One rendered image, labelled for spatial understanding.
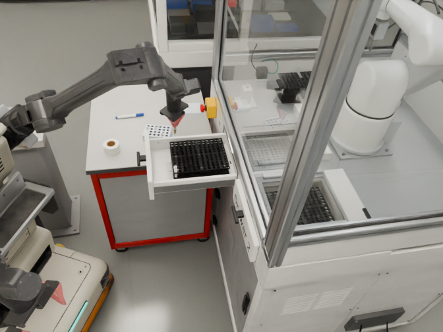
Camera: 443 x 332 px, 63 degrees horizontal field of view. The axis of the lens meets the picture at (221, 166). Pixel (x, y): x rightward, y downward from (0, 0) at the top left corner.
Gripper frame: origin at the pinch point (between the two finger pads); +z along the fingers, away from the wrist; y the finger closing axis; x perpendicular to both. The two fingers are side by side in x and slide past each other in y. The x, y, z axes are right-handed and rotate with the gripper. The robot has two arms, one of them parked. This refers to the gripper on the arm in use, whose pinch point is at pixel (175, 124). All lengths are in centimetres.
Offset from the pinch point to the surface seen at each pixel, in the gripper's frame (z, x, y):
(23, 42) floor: 111, 273, 74
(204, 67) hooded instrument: 24, 35, 65
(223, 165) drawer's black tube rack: 6.3, -25.2, -0.1
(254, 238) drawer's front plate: 1, -53, -22
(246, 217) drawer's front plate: 2, -47, -17
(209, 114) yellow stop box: 12.6, 0.8, 24.8
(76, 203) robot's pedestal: 96, 69, -23
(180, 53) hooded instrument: 12, 44, 53
